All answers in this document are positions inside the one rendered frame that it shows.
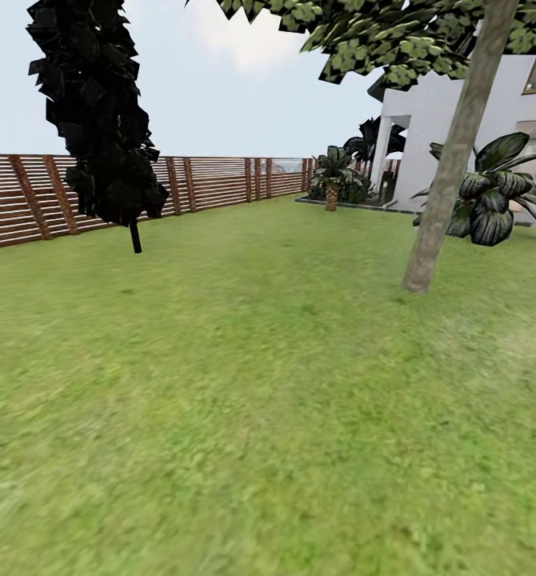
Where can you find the tree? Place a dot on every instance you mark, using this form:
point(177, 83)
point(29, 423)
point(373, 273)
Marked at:
point(89, 79)
point(361, 35)

